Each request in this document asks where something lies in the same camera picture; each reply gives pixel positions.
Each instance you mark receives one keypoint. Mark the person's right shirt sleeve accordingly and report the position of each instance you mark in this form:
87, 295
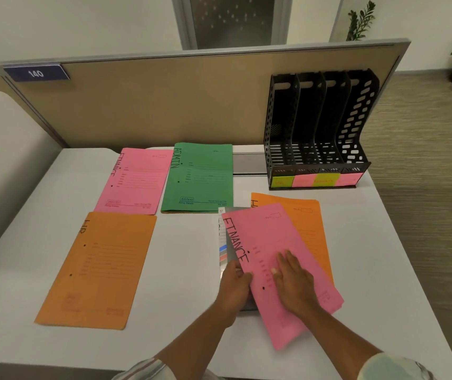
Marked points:
392, 370

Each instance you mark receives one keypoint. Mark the green folder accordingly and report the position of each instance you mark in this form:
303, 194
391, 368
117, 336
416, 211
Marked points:
202, 189

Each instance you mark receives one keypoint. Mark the person's right hand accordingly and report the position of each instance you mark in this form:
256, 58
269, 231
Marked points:
297, 288

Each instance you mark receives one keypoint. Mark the black perforated file rack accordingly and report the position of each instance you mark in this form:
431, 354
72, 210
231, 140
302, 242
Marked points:
309, 114

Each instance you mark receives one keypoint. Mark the person's right forearm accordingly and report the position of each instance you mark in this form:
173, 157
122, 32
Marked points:
340, 344

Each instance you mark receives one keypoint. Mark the person's left forearm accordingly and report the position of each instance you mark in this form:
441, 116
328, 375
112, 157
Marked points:
198, 340

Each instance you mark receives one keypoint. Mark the grey folder white spine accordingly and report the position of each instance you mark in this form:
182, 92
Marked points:
223, 241

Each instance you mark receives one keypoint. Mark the orange folder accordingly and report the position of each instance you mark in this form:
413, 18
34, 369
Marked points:
309, 225
103, 296

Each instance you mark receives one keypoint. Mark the dark blue number plate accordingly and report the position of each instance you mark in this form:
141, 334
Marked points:
36, 73

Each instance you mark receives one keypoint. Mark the yellow-green sticky note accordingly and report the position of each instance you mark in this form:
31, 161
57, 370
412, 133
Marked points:
327, 180
282, 182

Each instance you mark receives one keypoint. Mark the pink folder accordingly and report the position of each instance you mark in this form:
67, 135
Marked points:
147, 162
265, 241

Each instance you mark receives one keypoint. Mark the person's left hand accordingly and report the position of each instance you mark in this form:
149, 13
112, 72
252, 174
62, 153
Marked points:
234, 292

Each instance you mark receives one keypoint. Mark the pink sticky note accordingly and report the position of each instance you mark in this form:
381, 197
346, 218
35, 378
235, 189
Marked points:
304, 180
350, 179

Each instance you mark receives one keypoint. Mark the slim leafy green plant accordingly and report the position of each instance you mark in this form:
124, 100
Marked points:
358, 23

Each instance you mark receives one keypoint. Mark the white curved side panel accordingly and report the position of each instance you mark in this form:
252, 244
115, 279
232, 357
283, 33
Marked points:
8, 166

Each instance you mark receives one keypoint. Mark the frosted glass door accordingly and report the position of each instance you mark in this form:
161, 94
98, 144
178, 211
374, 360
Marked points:
232, 19

